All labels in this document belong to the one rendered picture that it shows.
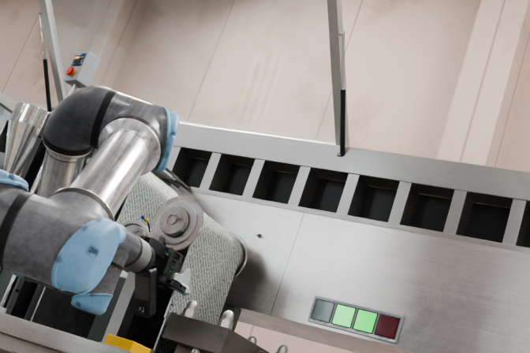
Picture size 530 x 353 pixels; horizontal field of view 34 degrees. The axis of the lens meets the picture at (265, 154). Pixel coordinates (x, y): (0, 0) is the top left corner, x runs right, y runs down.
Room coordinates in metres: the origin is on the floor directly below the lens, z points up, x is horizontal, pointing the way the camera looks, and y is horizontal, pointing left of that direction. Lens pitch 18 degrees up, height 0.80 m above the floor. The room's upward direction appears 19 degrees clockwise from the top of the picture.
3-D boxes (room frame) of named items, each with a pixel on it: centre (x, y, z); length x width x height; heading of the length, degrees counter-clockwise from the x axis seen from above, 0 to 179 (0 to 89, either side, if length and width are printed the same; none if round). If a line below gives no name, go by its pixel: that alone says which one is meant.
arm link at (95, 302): (1.88, 0.26, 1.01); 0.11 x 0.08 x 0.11; 90
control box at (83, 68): (2.46, 0.60, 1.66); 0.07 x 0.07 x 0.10; 43
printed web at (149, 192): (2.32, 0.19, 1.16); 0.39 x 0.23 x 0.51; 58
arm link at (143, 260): (1.95, 0.20, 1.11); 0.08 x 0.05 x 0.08; 58
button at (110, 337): (1.86, 0.13, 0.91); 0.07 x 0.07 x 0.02; 58
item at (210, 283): (2.22, 0.03, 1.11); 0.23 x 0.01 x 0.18; 148
